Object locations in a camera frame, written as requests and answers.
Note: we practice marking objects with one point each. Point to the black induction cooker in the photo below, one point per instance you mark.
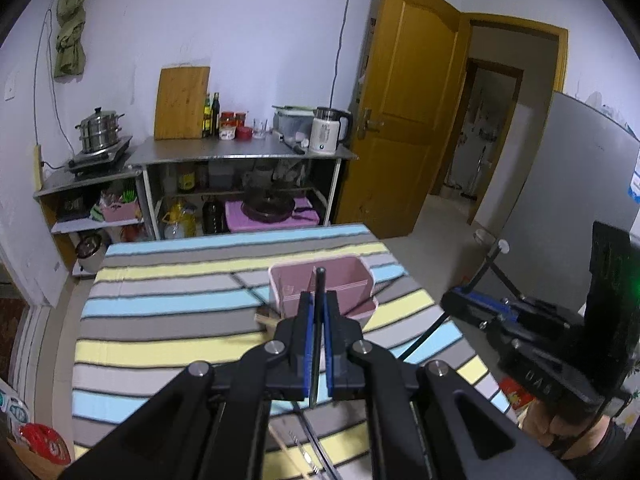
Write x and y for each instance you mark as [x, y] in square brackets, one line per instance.
[100, 156]

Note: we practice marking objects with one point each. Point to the pink shelf basket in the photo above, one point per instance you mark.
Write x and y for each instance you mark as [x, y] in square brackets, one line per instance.
[120, 210]

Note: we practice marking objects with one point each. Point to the beige power strip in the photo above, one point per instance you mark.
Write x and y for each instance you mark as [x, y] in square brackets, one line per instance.
[37, 165]

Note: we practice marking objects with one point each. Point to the clear plastic storage container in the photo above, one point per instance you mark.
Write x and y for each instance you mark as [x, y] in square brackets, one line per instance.
[292, 122]

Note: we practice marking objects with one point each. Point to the cream chopstick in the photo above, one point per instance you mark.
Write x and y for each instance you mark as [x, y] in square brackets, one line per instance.
[265, 320]

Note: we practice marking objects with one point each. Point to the steel side shelf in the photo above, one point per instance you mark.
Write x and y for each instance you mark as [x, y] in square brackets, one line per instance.
[75, 185]

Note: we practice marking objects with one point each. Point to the row of mixed chopsticks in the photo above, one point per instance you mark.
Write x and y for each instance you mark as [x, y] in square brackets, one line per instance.
[312, 440]

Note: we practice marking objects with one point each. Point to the black chopstick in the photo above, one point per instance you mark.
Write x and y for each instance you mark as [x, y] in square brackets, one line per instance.
[320, 285]
[422, 337]

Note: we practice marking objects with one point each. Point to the small white floor bin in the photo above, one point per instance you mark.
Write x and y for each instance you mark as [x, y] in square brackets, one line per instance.
[482, 236]

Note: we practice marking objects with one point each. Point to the wooden door frame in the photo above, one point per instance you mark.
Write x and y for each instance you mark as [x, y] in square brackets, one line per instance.
[545, 45]

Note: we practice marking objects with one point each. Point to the clear drinking glass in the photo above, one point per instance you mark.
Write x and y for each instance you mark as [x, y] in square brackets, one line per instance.
[259, 129]

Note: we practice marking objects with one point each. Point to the black kitchen knife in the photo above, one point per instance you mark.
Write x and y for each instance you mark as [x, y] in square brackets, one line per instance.
[294, 145]

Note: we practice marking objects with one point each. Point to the striped tablecloth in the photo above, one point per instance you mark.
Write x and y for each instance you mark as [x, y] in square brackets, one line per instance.
[175, 310]

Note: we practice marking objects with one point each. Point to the grey refrigerator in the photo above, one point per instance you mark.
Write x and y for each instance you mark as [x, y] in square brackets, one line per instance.
[565, 175]

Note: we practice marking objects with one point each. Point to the red printed box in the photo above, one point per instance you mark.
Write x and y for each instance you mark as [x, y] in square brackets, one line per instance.
[515, 395]

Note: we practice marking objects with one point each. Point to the red plastic bag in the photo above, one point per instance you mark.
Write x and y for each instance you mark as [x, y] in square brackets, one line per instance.
[44, 442]

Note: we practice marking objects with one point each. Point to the person's right hand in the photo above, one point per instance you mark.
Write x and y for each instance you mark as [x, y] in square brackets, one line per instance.
[555, 427]

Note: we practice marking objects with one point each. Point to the dark glass bottle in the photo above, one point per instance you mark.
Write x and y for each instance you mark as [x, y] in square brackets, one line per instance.
[213, 216]

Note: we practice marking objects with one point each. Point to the dark frying pan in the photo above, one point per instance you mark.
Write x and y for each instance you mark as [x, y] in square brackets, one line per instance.
[268, 206]

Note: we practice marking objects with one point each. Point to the green hanging cloth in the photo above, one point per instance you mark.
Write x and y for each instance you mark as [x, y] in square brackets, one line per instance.
[72, 25]

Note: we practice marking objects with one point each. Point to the person's right forearm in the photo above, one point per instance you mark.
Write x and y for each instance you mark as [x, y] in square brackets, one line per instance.
[610, 452]

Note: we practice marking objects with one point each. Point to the white electric kettle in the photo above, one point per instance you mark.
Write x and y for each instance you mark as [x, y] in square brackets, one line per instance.
[327, 131]

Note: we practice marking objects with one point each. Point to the red lidded jar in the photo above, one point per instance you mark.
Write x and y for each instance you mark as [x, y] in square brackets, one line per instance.
[240, 119]
[227, 119]

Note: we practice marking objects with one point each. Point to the wooden door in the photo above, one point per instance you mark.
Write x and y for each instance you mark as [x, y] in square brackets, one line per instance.
[400, 110]

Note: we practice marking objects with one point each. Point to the red lidded tin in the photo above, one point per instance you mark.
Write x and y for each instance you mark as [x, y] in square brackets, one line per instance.
[244, 133]

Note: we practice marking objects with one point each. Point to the pink plastic utensil basket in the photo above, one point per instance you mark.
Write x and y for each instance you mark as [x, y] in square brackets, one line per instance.
[287, 285]

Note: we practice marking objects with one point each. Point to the yellow cooking oil jug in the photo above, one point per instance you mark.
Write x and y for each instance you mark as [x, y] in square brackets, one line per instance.
[180, 219]

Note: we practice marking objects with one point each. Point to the dark sauce bottle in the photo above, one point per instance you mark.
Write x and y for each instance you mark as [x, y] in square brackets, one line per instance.
[215, 115]

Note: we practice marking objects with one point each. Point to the green oil bottle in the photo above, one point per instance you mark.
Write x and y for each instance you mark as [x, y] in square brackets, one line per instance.
[206, 119]

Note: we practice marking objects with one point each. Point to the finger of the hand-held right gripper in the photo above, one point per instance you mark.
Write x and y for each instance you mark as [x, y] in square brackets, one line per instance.
[467, 310]
[492, 302]

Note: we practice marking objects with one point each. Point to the steel kitchen counter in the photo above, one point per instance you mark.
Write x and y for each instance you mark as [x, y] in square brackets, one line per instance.
[225, 149]

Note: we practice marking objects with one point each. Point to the steel steamer pot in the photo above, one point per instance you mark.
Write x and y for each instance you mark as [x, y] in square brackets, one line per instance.
[99, 130]

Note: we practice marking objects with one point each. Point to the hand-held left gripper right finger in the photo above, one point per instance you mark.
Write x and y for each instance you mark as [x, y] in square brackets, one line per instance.
[328, 332]

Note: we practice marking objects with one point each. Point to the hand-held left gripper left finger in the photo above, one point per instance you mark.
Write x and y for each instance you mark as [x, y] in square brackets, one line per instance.
[309, 335]

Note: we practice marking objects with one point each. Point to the white wall switch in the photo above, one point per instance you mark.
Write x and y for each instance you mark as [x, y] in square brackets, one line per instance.
[10, 85]

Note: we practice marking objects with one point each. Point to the steel rice cooker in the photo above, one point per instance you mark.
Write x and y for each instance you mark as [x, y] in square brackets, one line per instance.
[90, 254]

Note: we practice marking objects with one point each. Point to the wooden cutting board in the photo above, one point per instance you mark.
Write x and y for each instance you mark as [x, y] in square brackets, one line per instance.
[181, 102]

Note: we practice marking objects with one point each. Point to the purple storage box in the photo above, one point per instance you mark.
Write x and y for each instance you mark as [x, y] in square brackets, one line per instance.
[305, 216]

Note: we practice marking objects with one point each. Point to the yellow labelled jar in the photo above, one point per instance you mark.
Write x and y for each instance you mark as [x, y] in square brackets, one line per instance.
[186, 178]

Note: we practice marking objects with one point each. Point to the white condiment jar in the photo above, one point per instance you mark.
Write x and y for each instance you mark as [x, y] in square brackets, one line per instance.
[227, 133]

